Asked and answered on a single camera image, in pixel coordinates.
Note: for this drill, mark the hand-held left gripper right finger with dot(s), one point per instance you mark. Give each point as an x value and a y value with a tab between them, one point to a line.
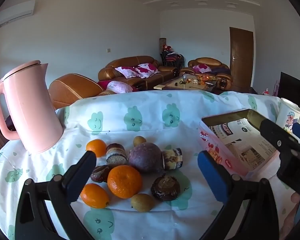
210	177

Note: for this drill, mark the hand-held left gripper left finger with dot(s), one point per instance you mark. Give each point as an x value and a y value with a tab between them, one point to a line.
75	178

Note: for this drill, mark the oval orange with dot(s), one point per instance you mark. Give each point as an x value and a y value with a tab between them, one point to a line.
93	195

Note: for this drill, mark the small round orange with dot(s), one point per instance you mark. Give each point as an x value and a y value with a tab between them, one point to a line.
96	147

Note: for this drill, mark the cream swiss roll slice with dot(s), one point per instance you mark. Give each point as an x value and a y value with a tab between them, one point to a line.
172	158

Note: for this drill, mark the round chocolate cake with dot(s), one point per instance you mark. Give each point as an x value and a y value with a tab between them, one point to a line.
165	187

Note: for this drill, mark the large mandarin orange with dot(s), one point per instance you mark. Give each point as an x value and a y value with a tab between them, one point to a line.
125	182

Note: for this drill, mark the person's right hand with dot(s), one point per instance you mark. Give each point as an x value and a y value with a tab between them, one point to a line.
292	215

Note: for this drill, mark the white cartoon mug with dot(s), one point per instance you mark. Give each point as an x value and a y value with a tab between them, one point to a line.
288	116

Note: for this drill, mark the brown glazed pastry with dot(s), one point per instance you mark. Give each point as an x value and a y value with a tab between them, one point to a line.
101	173

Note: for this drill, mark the black television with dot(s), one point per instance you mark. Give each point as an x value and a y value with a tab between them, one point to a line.
291	88

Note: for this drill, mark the chocolate swiss roll slice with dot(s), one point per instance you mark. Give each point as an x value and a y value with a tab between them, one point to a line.
116	154

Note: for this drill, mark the pink electric kettle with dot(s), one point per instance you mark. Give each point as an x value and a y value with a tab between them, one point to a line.
32	110

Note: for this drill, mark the brown wooden door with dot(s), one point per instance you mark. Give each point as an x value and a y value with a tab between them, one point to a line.
241	57

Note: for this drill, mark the brown leather chair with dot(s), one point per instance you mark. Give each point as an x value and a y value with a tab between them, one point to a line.
75	87

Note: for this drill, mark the white cloud-print tablecloth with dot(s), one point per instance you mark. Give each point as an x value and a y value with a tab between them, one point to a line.
145	110

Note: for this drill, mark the cluttered coffee table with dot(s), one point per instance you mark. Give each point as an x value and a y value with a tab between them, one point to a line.
187	83

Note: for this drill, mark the brown leather armchair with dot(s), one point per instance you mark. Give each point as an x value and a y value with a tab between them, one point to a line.
210	65

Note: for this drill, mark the pink floral armchair pillow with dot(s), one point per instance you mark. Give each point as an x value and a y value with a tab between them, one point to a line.
202	68

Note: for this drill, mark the light pink pillow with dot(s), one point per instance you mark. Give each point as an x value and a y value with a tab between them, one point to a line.
118	87

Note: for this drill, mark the long brown leather sofa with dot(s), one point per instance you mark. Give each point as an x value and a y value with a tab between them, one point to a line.
137	78

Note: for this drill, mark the white pink floral pillow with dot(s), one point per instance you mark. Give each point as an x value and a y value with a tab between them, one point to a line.
127	72
147	68

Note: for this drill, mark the stacked dark chairs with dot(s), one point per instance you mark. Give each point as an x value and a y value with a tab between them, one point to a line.
171	58

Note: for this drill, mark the white air conditioner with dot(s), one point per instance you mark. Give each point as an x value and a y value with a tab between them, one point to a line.
15	13

